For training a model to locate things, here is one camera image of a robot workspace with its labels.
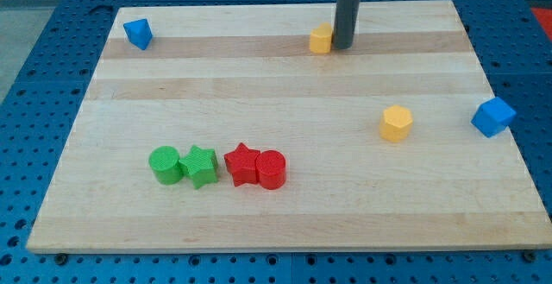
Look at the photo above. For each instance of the red cylinder block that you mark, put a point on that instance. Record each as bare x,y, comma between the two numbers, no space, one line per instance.
271,169

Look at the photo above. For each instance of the red star block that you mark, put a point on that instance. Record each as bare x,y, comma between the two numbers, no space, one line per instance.
241,164

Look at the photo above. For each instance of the green star block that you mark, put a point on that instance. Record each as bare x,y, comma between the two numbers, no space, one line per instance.
200,166

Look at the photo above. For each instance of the wooden board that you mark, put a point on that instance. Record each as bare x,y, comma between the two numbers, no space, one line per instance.
215,76

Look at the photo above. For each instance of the yellow hexagon block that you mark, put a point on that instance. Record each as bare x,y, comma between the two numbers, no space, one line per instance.
395,123

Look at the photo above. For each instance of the yellow pentagon block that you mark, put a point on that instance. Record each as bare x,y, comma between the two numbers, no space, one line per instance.
321,39

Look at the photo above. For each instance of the blue cube block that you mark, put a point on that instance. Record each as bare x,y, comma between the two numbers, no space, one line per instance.
493,117

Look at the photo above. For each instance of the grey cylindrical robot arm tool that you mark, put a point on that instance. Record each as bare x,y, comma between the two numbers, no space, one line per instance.
344,23

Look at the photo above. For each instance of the blue triangular block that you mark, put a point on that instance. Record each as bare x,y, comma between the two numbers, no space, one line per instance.
139,33

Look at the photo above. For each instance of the green cylinder block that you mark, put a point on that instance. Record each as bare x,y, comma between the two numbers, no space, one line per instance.
164,163

